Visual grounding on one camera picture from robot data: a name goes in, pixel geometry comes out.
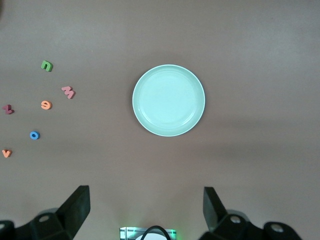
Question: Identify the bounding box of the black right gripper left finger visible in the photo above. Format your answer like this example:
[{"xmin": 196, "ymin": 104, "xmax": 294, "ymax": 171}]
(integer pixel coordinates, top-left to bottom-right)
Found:
[{"xmin": 0, "ymin": 185, "xmax": 91, "ymax": 240}]

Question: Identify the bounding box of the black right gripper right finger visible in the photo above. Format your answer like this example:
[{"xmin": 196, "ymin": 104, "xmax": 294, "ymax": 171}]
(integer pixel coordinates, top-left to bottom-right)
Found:
[{"xmin": 199, "ymin": 186, "xmax": 303, "ymax": 240}]

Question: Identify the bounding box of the pink foam letter w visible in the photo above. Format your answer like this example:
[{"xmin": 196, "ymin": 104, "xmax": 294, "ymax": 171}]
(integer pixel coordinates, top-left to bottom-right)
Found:
[{"xmin": 61, "ymin": 85, "xmax": 76, "ymax": 100}]

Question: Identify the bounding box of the green foam letter n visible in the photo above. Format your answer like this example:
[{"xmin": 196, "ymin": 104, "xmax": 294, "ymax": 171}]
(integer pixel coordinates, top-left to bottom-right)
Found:
[{"xmin": 40, "ymin": 60, "xmax": 54, "ymax": 73}]

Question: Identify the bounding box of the dark red foam letter z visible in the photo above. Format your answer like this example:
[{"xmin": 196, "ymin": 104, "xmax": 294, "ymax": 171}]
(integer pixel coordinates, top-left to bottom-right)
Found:
[{"xmin": 1, "ymin": 104, "xmax": 15, "ymax": 115}]

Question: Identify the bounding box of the green plate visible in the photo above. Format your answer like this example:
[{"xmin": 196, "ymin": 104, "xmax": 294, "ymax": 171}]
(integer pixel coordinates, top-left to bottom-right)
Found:
[{"xmin": 131, "ymin": 64, "xmax": 206, "ymax": 138}]

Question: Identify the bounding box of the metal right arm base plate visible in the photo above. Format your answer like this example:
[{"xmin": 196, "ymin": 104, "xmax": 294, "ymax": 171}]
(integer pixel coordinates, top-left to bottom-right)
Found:
[{"xmin": 119, "ymin": 226, "xmax": 178, "ymax": 240}]

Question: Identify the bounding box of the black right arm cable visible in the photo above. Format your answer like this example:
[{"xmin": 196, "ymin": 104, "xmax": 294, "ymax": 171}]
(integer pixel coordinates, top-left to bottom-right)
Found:
[{"xmin": 140, "ymin": 225, "xmax": 172, "ymax": 240}]

